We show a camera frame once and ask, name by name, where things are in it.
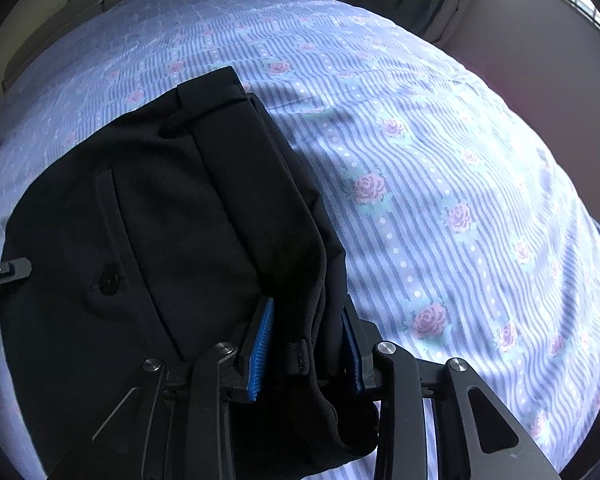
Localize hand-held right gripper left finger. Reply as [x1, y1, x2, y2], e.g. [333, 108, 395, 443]
[47, 296, 276, 480]

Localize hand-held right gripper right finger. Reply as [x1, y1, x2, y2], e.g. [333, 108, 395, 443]
[341, 305, 563, 480]

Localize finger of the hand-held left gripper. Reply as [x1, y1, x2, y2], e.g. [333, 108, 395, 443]
[0, 257, 33, 321]

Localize black pants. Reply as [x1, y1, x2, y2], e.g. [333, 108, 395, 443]
[2, 65, 381, 480]

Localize blue floral striped bed cover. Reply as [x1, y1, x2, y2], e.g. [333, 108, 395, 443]
[0, 0, 600, 480]

